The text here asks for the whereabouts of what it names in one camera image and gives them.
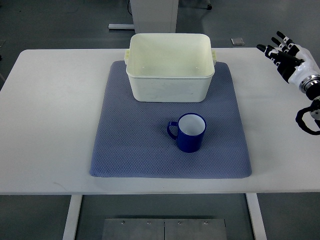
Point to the grey metal base plate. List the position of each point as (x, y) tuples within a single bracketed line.
[(164, 229)]

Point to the white table right leg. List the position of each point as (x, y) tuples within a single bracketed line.
[(256, 216)]

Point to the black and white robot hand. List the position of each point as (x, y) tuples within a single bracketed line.
[(293, 62)]

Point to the white table left leg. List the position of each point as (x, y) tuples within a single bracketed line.
[(72, 218)]

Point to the blue textured mat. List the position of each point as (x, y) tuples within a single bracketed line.
[(132, 140)]

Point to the blue ceramic mug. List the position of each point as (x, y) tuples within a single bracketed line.
[(188, 132)]

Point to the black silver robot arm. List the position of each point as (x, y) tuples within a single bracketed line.
[(311, 86)]

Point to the small grey floor plate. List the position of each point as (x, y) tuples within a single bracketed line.
[(237, 41)]

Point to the white table leg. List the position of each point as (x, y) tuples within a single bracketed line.
[(256, 216), (72, 218)]

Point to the white pedestal column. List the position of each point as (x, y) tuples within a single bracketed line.
[(154, 16)]

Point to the white floor foot bar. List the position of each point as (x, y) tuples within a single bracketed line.
[(121, 26)]

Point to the cream plastic storage box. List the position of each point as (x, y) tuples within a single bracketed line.
[(170, 67)]

